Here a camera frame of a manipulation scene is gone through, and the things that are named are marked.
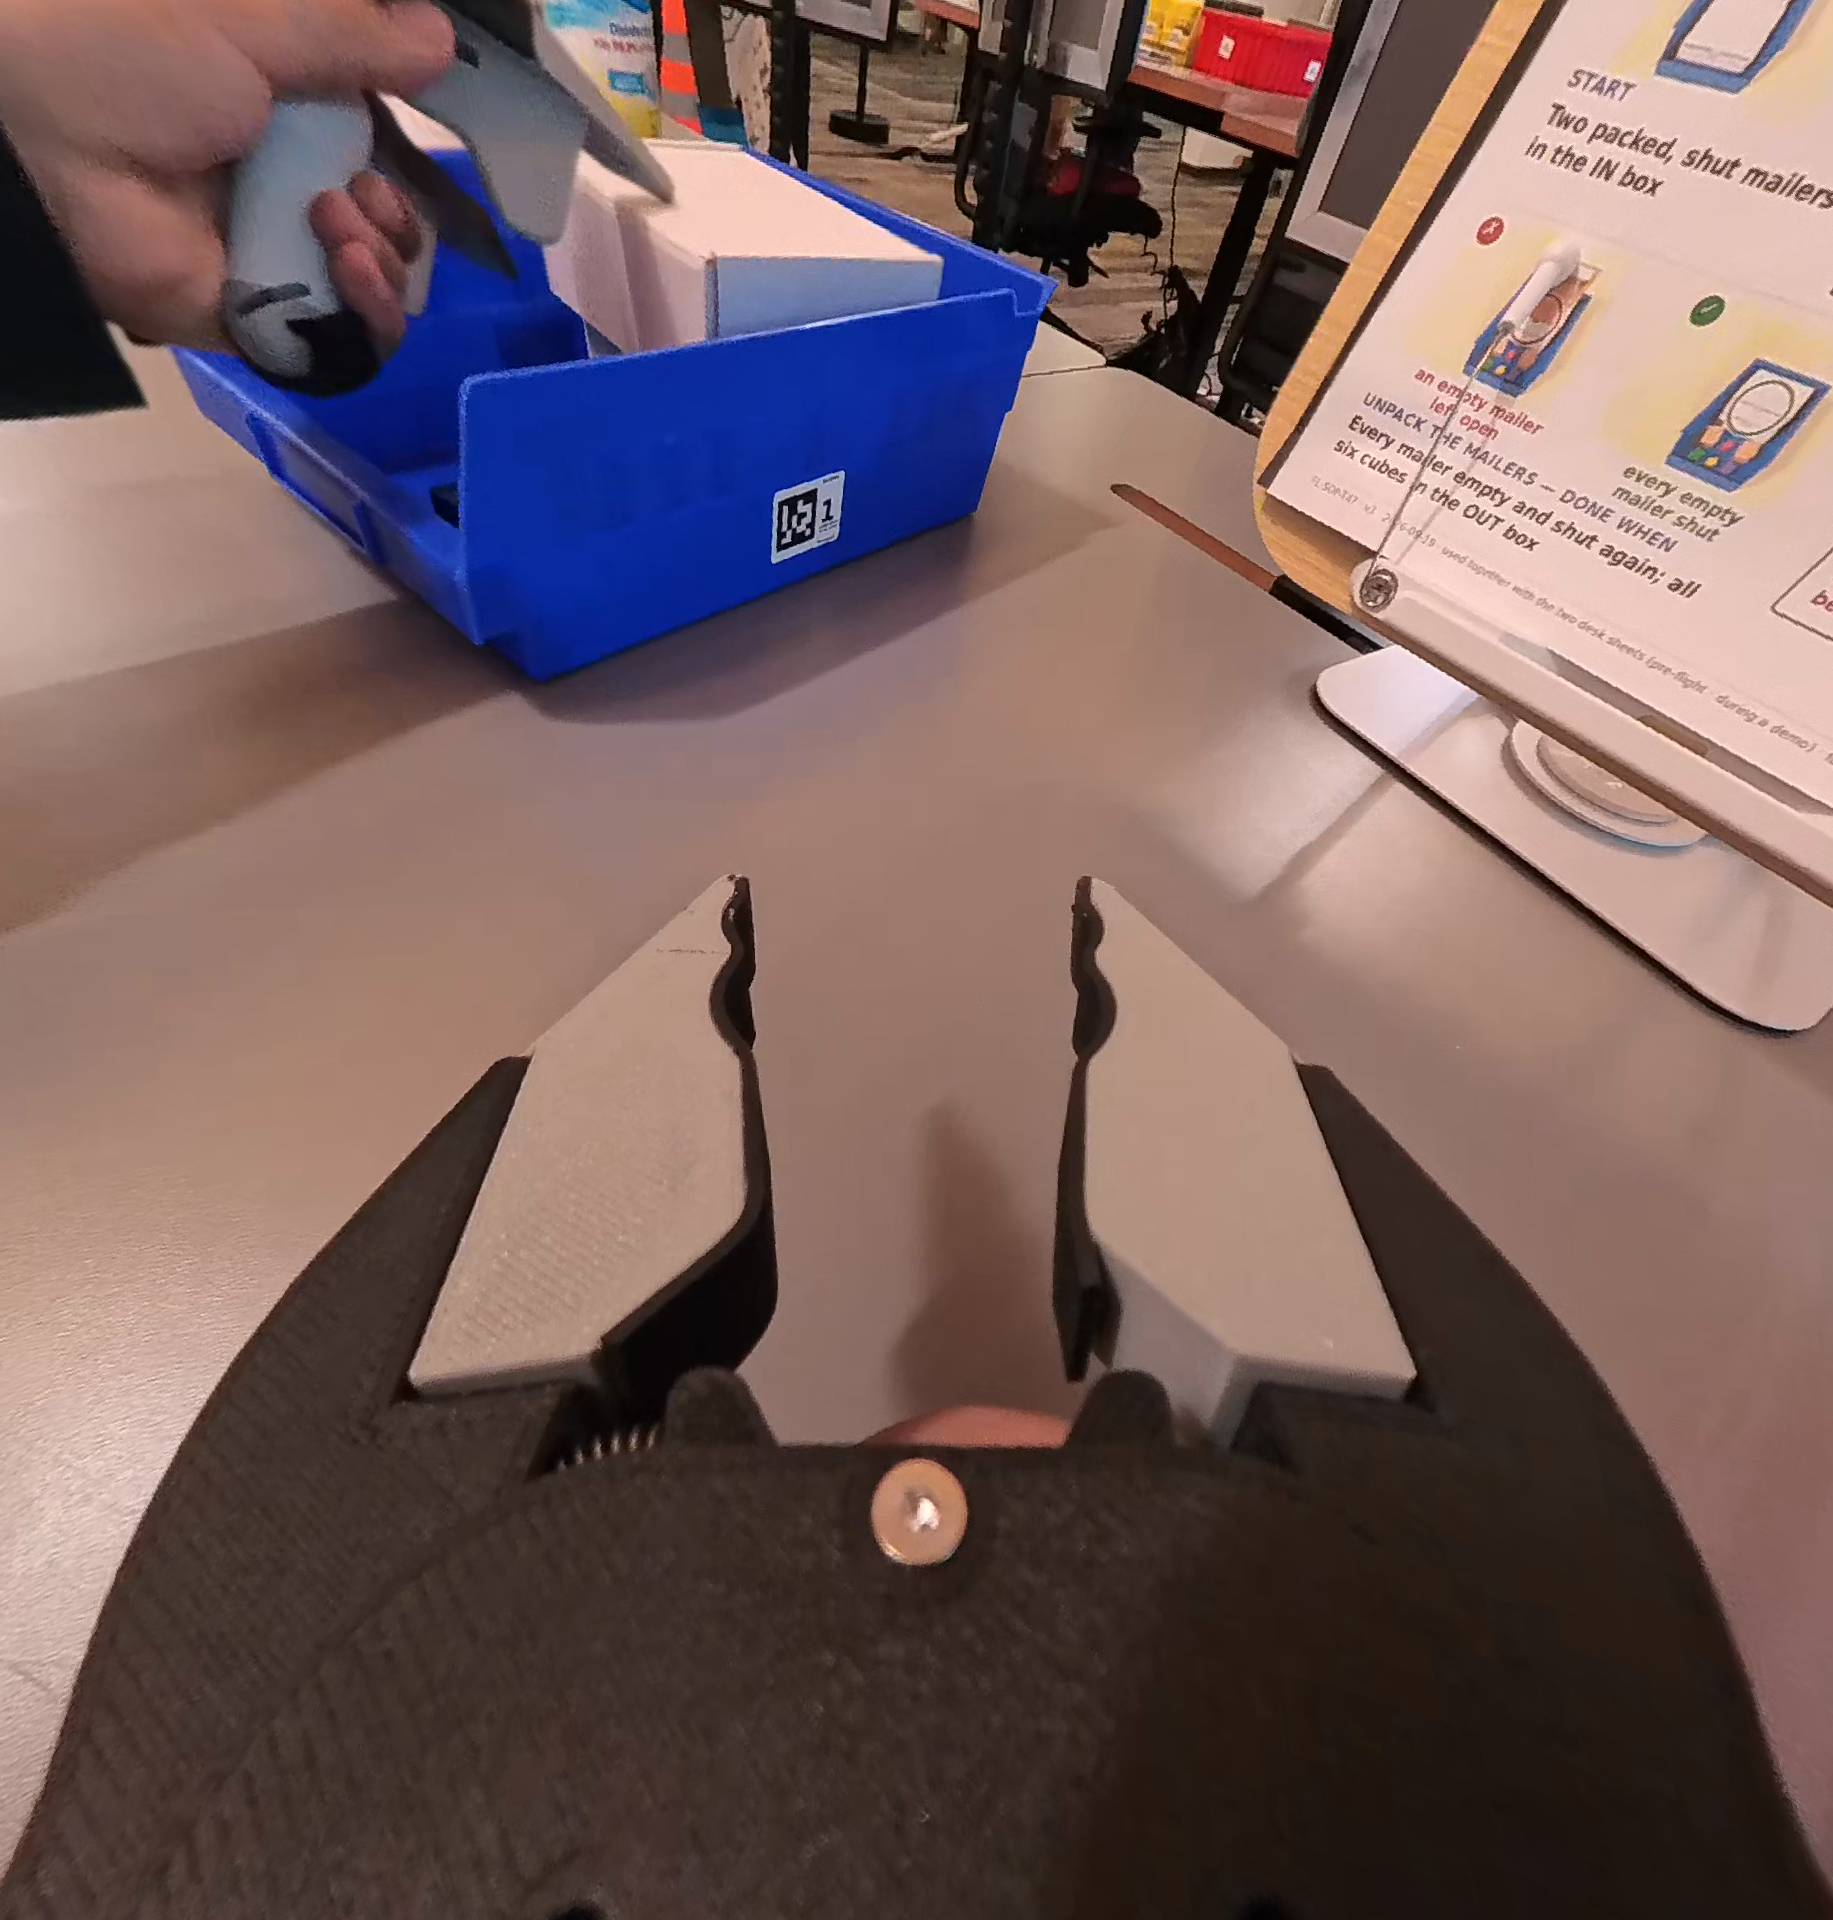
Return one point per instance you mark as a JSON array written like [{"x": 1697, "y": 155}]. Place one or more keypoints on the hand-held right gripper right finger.
[{"x": 1232, "y": 1188}]

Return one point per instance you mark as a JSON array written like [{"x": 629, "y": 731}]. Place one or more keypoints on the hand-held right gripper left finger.
[{"x": 599, "y": 1171}]

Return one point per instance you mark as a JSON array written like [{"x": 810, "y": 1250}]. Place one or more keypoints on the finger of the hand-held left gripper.
[
  {"x": 518, "y": 144},
  {"x": 599, "y": 107}
]

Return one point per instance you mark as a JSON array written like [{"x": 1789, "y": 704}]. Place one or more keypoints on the blue plastic bin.
[{"x": 629, "y": 494}]

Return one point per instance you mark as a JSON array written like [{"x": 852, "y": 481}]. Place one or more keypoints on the person's left hand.
[{"x": 152, "y": 121}]

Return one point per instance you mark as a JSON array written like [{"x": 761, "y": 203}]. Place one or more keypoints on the white wipes canister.
[{"x": 616, "y": 62}]

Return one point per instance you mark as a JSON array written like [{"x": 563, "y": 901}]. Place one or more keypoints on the orange striped cone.
[{"x": 681, "y": 62}]

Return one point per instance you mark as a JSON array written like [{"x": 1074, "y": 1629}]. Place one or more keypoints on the framed monitor on stand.
[{"x": 845, "y": 14}]

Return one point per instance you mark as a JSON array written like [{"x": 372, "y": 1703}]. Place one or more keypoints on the wooden table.
[{"x": 1232, "y": 112}]

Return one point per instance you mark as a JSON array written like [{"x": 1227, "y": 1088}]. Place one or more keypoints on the instruction sheet on stand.
[{"x": 1308, "y": 549}]

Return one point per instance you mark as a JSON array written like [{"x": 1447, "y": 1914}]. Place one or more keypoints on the small red bin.
[{"x": 1261, "y": 53}]

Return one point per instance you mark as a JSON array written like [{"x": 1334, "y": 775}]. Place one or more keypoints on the printed instruction sheet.
[{"x": 1784, "y": 313}]

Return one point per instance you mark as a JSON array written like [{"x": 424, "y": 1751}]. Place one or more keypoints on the dark monitor with pale frame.
[{"x": 1397, "y": 107}]

